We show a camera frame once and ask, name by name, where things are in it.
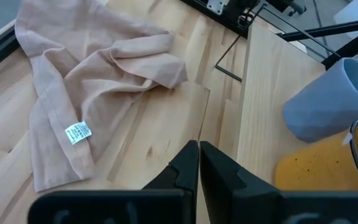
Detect black table frame beam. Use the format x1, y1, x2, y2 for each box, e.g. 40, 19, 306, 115
180, 0, 260, 39

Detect black metal frame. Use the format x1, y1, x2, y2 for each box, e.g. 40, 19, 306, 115
214, 2, 342, 83

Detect silver metal bracket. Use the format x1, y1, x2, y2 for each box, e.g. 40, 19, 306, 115
206, 0, 230, 16

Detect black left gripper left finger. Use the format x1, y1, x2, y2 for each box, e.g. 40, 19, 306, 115
141, 139, 200, 224

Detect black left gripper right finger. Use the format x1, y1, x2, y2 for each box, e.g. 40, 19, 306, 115
199, 141, 282, 224

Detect blue-grey cup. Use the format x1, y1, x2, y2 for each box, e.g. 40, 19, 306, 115
282, 57, 358, 144

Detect orange speckled mug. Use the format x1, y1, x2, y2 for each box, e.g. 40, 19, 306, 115
274, 118, 358, 192

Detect light wooden shelf board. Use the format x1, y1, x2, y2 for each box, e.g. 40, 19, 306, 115
236, 21, 351, 185

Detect beige pink cloth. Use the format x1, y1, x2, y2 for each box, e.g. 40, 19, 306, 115
14, 0, 189, 193

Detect black metal stand bars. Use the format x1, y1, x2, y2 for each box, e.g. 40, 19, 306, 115
278, 14, 358, 70

